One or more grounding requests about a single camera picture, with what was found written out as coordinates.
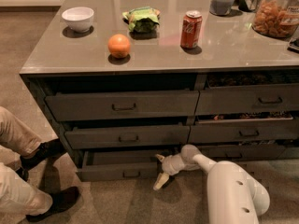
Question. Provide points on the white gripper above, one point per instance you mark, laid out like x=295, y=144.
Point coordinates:
x=173, y=166

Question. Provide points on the drawer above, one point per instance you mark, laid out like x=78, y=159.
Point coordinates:
x=246, y=92
x=121, y=165
x=127, y=136
x=253, y=151
x=122, y=105
x=243, y=127

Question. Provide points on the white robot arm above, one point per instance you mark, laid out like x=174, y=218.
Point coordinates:
x=233, y=195

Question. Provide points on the grey drawer cabinet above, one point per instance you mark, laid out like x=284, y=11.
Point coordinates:
x=43, y=84

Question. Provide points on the lower black shoe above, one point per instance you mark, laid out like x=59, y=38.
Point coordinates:
x=62, y=201

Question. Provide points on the black shoe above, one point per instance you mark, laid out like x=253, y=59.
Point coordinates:
x=62, y=201
x=44, y=151

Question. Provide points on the upper black shoe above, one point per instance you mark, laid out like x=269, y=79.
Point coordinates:
x=44, y=151

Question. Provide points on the orange fruit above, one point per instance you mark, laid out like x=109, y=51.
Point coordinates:
x=119, y=46

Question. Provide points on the red soda can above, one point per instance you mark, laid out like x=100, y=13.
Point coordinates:
x=191, y=27

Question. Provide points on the lower leg in khaki trousers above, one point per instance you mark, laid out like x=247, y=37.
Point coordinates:
x=19, y=197

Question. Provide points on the leg in khaki trousers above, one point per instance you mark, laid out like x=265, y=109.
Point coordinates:
x=17, y=136
x=19, y=197

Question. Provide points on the green chip bag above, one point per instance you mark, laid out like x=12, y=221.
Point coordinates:
x=142, y=19

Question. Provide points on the upper leg in khaki trousers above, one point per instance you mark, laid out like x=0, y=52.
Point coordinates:
x=17, y=136

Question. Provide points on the white ceramic bowl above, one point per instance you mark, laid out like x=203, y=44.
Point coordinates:
x=78, y=19

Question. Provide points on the dark object on counter edge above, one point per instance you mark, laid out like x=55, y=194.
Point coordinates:
x=294, y=45

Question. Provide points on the clear jar with snacks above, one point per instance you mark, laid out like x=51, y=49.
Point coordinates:
x=277, y=18

